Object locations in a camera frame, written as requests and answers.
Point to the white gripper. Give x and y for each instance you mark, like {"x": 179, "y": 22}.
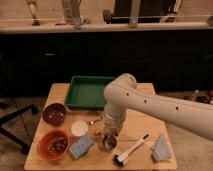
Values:
{"x": 110, "y": 131}

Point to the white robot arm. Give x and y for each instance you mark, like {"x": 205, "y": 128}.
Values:
{"x": 122, "y": 94}

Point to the metal cup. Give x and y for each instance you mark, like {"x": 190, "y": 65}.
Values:
{"x": 108, "y": 143}

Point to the metal spoon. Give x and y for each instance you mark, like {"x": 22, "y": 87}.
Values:
{"x": 91, "y": 123}

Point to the white black dish brush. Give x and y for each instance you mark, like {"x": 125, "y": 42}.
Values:
{"x": 121, "y": 159}

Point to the blue sponge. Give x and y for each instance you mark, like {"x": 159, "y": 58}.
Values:
{"x": 81, "y": 147}

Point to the green plastic tray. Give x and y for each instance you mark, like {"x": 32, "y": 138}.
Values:
{"x": 86, "y": 92}

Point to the grey blue cloth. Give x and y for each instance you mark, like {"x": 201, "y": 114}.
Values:
{"x": 160, "y": 149}

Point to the dark red bowl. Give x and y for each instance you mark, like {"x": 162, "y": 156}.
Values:
{"x": 54, "y": 114}

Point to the orange bowl with food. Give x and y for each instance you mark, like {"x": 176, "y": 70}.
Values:
{"x": 53, "y": 145}

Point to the black office chair base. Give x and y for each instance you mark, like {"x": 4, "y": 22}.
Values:
{"x": 12, "y": 125}

